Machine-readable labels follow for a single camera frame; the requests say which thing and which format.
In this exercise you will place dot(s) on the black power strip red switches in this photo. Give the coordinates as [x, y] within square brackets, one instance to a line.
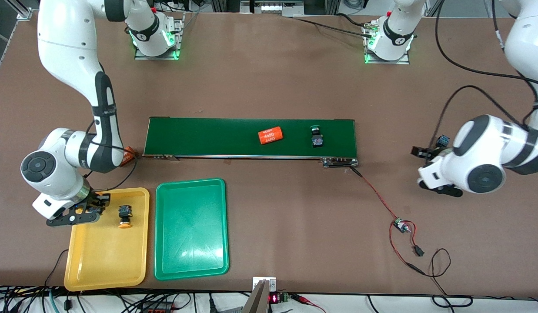
[158, 309]

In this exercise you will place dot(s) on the yellow plastic tray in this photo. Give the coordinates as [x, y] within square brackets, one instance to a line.
[105, 256]

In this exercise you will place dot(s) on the green conveyor belt unit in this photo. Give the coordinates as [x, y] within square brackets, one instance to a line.
[234, 137]

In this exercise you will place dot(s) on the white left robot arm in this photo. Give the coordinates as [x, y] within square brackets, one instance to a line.
[482, 143]

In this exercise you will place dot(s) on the red pigtail with black plug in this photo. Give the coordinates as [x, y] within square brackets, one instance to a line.
[419, 251]

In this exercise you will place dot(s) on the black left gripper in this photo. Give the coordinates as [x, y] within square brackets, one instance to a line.
[430, 153]

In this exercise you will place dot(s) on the green plastic tray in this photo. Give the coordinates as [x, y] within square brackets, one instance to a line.
[190, 230]

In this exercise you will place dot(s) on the orange cylinder printed 4680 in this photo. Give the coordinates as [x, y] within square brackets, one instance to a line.
[270, 135]
[129, 155]

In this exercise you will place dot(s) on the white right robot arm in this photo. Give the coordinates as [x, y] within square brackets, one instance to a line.
[66, 48]

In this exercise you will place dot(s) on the small metal bracket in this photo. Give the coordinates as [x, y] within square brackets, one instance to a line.
[264, 281]

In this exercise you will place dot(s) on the red digit display module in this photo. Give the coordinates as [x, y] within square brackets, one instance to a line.
[274, 299]

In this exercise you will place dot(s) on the aluminium frame profile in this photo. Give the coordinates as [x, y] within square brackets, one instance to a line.
[23, 11]

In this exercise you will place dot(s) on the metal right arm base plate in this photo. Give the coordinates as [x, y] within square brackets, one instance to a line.
[155, 58]

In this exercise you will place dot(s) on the grey wedge shaped mount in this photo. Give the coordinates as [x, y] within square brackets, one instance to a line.
[255, 302]

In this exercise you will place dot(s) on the green mushroom push button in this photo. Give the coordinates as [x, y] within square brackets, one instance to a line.
[317, 140]
[443, 140]

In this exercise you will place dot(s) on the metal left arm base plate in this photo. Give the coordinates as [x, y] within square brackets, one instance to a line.
[386, 62]

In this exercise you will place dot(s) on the metal equipment rack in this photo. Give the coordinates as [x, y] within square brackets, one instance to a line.
[277, 6]

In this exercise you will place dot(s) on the red clip lead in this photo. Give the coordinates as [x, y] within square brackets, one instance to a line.
[303, 299]

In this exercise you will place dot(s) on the small controller circuit board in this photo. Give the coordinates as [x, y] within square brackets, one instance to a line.
[399, 224]

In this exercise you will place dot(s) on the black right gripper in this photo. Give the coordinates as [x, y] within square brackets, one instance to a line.
[96, 199]

